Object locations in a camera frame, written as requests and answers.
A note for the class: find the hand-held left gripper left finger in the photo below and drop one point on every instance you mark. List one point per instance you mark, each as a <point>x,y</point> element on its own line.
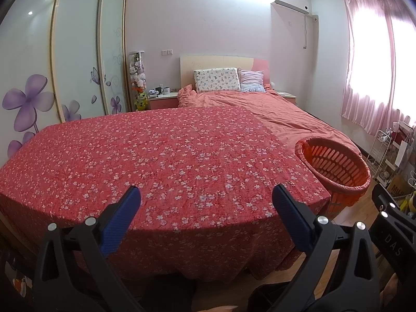
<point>118,221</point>

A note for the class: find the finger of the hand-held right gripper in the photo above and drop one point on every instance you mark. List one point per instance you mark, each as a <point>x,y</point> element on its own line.
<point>388,206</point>

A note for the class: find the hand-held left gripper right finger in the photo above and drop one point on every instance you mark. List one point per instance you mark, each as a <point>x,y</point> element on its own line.
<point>292,221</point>

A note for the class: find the orange plastic basket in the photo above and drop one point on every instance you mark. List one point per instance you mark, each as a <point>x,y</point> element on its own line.
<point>338,169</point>

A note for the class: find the person's right hand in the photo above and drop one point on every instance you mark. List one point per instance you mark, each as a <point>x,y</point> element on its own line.
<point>393,292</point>

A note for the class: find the red floral blanket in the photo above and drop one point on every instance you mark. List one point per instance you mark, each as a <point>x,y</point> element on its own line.
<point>130,156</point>

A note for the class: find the black bag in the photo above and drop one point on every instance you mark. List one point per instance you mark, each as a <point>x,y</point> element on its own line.
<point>269,297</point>

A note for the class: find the salmon duvet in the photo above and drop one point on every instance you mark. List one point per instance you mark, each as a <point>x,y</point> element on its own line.
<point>276,113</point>

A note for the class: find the green plush toy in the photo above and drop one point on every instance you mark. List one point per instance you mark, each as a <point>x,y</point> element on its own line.
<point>141,101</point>

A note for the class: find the pink white nightstand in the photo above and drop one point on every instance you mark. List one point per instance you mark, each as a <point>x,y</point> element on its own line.
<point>286,97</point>
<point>162,102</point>

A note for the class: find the white mug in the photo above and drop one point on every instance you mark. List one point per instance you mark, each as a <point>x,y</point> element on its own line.
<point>166,90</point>

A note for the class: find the pink curtain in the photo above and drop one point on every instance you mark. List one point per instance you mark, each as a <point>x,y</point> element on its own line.
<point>367,65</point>

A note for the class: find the pink striped pillow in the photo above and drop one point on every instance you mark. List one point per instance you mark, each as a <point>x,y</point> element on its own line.
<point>252,79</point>

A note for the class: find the clear plush toy tube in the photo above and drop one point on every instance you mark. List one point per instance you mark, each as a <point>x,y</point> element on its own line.
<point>137,68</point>

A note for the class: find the floral white pillow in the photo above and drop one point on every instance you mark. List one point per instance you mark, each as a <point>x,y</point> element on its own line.
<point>216,79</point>

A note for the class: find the flower print sliding wardrobe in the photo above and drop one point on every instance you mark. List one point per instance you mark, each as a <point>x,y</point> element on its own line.
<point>74,65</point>

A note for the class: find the cream pink headboard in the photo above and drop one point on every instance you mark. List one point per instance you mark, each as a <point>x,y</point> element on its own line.
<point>214,62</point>

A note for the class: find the air conditioner pipe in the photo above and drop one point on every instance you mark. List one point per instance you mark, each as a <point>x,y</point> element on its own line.
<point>305,32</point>

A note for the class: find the white air conditioner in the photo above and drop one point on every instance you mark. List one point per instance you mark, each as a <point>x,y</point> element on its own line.
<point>291,2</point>

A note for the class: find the white wall switch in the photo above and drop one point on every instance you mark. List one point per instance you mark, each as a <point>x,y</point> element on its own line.
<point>166,52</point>

